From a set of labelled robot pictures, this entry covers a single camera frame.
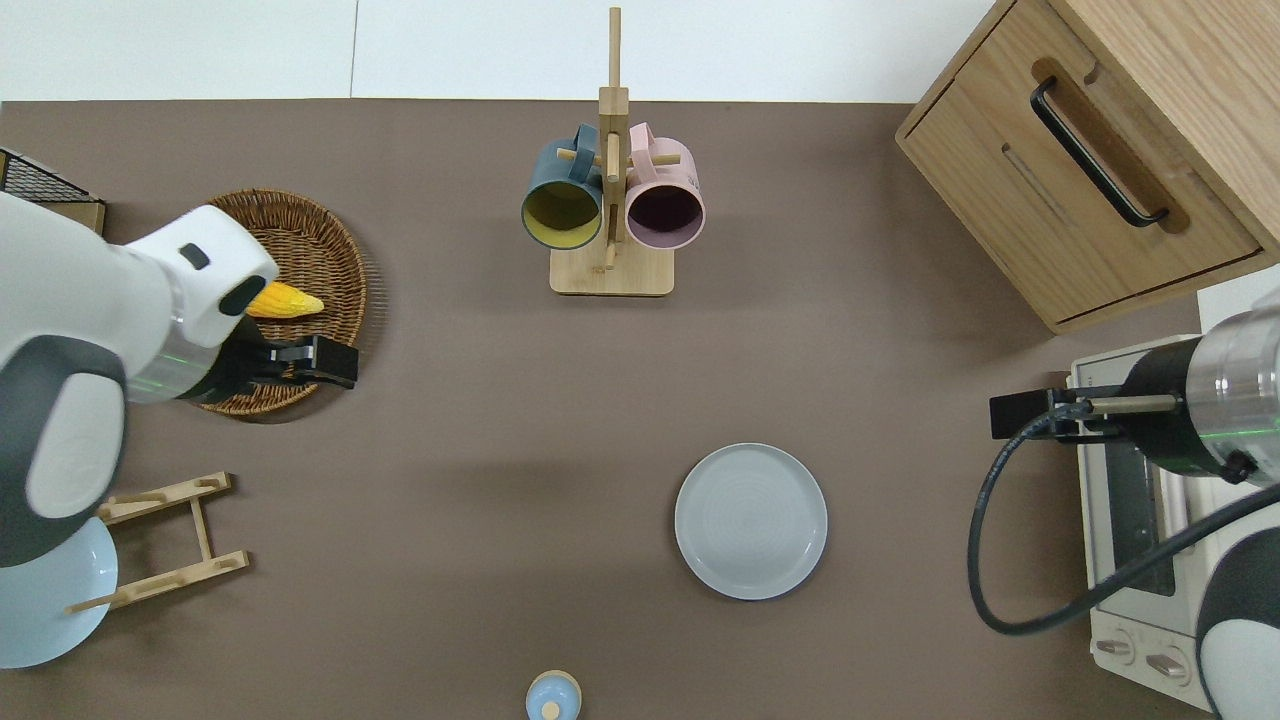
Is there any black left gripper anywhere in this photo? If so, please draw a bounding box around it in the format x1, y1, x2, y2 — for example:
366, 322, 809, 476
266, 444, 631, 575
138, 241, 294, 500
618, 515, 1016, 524
245, 337, 359, 391

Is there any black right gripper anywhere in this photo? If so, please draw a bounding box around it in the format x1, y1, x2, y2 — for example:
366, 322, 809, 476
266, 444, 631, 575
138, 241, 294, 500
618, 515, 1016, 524
990, 385, 1186, 443

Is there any gray round plate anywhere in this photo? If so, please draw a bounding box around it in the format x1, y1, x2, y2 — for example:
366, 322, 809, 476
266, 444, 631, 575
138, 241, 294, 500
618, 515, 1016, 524
674, 443, 829, 601

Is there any light blue plate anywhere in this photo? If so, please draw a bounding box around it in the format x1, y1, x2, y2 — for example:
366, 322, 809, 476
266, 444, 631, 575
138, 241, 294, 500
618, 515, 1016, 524
0, 515, 119, 669

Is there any yellow corn cob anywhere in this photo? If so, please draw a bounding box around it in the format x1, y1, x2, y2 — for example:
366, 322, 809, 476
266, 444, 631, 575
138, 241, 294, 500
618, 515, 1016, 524
245, 282, 325, 320

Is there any round wicker basket tray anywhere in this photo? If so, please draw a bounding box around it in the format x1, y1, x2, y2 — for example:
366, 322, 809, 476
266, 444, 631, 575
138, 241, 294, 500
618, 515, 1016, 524
185, 188, 369, 417

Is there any brown table mat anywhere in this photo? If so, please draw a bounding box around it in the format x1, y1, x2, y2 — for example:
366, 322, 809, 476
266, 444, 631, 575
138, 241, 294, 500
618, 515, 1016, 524
0, 98, 1280, 720

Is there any wooden dish rack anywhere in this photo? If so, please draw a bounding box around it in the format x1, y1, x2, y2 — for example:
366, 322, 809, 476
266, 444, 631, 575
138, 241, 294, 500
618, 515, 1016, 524
66, 472, 251, 614

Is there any white toaster oven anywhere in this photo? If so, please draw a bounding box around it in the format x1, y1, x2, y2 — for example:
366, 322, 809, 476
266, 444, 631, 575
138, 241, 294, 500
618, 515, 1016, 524
1068, 335, 1280, 716

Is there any wooden drawer cabinet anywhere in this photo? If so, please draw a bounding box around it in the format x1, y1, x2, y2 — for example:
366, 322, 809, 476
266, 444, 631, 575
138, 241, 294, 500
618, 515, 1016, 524
896, 0, 1280, 336

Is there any dark blue mug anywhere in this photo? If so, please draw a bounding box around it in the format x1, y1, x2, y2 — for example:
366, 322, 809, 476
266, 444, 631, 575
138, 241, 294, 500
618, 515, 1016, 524
521, 123, 607, 251

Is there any flat wooden board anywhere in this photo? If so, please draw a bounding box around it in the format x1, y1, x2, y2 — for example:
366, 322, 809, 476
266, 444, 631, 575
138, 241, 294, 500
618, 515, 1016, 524
30, 200, 106, 238

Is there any wooden mug tree stand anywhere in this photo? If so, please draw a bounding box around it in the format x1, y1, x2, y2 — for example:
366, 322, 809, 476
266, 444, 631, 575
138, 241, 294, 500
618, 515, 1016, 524
550, 8, 683, 297

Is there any pink mug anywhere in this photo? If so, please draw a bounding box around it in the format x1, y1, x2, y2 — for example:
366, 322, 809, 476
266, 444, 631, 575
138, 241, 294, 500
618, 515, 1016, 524
625, 123, 706, 251

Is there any thick black gripper cable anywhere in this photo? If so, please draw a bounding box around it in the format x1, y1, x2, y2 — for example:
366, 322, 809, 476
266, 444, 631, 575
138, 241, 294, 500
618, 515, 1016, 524
968, 398, 1280, 636

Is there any white oven door handle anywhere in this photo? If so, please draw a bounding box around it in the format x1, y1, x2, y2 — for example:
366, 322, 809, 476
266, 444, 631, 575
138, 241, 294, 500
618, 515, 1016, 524
1150, 468, 1201, 541

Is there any black drawer handle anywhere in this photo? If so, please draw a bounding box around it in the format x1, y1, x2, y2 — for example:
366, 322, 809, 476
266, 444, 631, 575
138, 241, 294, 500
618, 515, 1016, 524
1030, 77, 1169, 228

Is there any black wire mesh basket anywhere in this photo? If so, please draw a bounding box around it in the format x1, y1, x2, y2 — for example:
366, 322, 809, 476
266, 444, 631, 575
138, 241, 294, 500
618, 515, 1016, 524
0, 148, 101, 206

